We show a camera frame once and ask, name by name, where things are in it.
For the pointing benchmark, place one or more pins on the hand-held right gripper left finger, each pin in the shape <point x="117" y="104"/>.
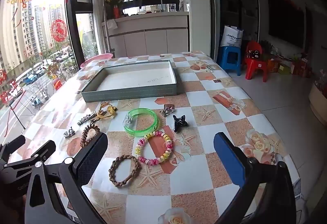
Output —
<point x="93" y="151"/>

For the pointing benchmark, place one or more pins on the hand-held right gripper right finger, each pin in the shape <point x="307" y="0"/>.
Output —
<point x="227" y="157"/>

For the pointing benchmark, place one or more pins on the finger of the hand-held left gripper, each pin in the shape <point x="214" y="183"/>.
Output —
<point x="15" y="142"/>
<point x="43" y="150"/>

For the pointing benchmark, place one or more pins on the silver heart charm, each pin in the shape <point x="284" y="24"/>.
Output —
<point x="68" y="133"/>

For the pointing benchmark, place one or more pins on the silver star hair clip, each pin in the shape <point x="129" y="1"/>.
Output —
<point x="85" y="118"/>

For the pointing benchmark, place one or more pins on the bronze metal hair clip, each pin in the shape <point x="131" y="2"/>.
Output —
<point x="96" y="115"/>

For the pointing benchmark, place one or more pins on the green translucent bangle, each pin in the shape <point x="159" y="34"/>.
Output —
<point x="132" y="132"/>

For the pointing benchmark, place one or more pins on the black claw hair clip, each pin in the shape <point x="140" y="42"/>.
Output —
<point x="178" y="121"/>

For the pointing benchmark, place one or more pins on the grey shallow cardboard box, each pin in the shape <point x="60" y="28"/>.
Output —
<point x="127" y="78"/>

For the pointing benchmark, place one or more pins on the red lantern window sticker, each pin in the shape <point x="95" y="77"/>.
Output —
<point x="58" y="84"/>

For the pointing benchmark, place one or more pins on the pink plastic plate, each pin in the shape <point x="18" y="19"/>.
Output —
<point x="97" y="58"/>

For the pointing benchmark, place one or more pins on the red plastic chair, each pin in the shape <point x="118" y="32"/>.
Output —
<point x="255" y="65"/>

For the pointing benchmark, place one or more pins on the blue plastic stool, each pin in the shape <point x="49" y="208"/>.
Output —
<point x="230" y="56"/>

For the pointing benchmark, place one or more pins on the cream round planter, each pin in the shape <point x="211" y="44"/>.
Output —
<point x="318" y="104"/>

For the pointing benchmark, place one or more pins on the row of gift boxes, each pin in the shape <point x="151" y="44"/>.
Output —
<point x="288" y="67"/>

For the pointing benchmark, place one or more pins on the red horse window sticker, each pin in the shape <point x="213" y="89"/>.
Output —
<point x="58" y="30"/>

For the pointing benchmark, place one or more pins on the white shopping bag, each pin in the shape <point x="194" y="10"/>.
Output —
<point x="231" y="36"/>

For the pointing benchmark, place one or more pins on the white cloth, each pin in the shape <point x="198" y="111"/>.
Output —
<point x="112" y="24"/>

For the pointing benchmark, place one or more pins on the white low cabinet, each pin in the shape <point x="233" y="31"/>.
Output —
<point x="153" y="35"/>

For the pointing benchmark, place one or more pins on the yellow flowers in red vase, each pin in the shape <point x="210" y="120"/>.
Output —
<point x="116" y="10"/>

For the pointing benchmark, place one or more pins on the black wall television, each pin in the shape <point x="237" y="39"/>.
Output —
<point x="286" y="19"/>

